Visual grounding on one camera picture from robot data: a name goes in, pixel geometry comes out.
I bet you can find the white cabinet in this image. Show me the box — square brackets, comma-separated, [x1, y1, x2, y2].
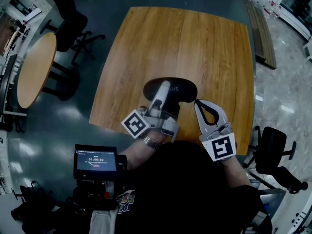
[303, 39, 312, 63]

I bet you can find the grey metal cart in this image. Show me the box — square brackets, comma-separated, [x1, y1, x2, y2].
[250, 186, 287, 219]

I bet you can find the black office chair with coat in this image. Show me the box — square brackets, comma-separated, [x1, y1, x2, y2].
[39, 0, 106, 66]

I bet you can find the silver wrist watch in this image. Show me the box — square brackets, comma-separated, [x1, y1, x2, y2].
[139, 135, 159, 149]

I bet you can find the round wooden table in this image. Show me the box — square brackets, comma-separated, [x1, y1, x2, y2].
[16, 32, 81, 110]

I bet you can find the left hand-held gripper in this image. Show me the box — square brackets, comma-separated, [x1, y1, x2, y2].
[121, 80, 180, 143]

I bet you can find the black monitor with lit screen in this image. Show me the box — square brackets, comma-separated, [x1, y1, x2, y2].
[74, 144, 128, 180]

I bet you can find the person's black shirt torso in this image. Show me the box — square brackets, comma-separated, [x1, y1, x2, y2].
[117, 140, 273, 234]

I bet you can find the person's left forearm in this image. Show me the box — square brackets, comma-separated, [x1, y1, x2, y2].
[119, 130, 169, 172]

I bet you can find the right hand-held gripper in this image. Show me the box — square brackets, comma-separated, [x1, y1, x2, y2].
[194, 100, 237, 162]

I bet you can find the black camera rig mount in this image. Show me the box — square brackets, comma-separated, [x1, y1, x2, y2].
[72, 179, 118, 211]

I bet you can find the group of clear water bottles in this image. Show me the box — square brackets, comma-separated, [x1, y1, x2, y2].
[245, 0, 285, 20]

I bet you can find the person's right forearm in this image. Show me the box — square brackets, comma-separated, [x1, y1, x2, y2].
[217, 155, 252, 189]

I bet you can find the black office chair with armrests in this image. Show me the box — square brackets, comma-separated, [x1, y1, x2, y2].
[242, 125, 309, 195]

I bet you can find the black zippered case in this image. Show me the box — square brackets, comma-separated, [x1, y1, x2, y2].
[143, 77, 198, 104]

